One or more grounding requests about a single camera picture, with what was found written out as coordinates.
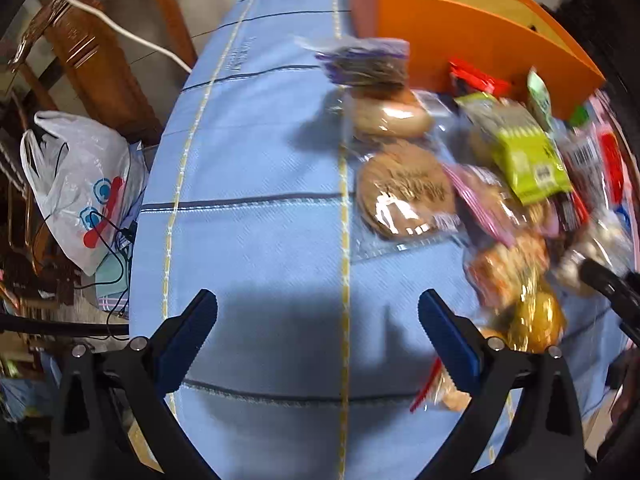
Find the white plastic bag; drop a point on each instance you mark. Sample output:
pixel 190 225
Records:
pixel 70 175

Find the green white snack packet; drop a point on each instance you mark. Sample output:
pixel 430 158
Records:
pixel 540 97

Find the dark red snack packet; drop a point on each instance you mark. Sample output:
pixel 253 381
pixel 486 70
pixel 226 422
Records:
pixel 567 212

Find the white puff snack packet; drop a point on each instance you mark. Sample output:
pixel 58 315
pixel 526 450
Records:
pixel 595 240

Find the red edged rice cracker packet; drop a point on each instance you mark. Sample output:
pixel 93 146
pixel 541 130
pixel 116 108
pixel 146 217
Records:
pixel 447 390

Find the pale green folded cloth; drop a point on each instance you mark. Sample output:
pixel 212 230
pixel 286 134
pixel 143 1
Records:
pixel 112 285

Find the clear barcode snack packet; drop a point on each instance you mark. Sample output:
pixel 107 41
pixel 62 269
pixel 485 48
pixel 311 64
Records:
pixel 582 157

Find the golden snack packet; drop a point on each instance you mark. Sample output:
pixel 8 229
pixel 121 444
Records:
pixel 537 317

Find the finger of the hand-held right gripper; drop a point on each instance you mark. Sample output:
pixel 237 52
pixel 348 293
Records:
pixel 607 282

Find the pink cracker packet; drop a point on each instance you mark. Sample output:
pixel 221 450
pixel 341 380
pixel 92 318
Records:
pixel 487 200

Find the clear orange cracker packet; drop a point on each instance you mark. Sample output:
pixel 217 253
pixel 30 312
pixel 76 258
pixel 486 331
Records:
pixel 505 270

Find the bright green snack packet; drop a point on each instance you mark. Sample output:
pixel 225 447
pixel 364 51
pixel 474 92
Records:
pixel 525 155

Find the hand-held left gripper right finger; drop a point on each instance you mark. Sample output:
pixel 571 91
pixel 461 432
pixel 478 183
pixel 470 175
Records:
pixel 447 335

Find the orange cardboard box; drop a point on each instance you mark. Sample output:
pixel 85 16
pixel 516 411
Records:
pixel 450 40

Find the blue tablecloth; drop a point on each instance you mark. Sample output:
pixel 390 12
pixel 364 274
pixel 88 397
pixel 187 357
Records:
pixel 260 170

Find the clear round bun packet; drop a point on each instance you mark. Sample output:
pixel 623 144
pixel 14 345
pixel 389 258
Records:
pixel 390 117

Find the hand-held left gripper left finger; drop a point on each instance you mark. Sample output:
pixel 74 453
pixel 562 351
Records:
pixel 192 335

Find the brown round cookie packet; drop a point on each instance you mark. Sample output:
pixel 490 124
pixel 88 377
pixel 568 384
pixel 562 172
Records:
pixel 405 185

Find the black metal rod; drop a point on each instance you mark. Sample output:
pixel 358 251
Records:
pixel 50 325

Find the purple snack packet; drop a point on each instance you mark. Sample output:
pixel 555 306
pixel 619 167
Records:
pixel 365 65

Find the carved wooden chair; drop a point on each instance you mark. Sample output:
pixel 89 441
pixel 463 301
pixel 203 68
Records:
pixel 95 75

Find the red white snack packet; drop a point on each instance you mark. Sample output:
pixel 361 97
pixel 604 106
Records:
pixel 612 160

